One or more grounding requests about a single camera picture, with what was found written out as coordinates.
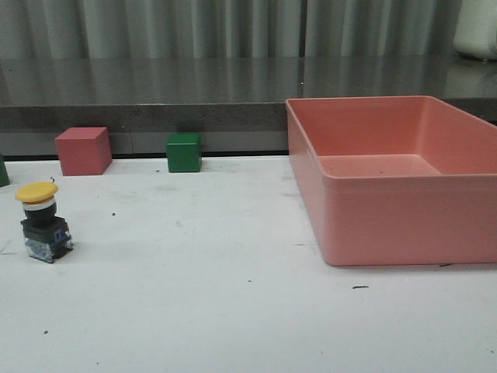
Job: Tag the pink cube block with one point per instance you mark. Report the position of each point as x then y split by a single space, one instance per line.
84 151

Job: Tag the green block at left edge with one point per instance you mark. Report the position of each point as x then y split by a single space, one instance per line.
4 176

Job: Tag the yellow push button switch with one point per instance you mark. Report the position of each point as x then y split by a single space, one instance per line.
47 236

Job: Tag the green cube block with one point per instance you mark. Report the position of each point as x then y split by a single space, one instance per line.
183 151

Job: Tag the white appliance in background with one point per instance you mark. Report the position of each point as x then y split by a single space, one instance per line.
475 33

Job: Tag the dark grey counter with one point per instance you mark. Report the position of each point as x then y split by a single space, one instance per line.
237 105

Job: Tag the grey curtain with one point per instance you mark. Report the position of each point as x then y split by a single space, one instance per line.
225 29

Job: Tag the pink plastic bin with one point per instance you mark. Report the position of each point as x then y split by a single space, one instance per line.
395 180

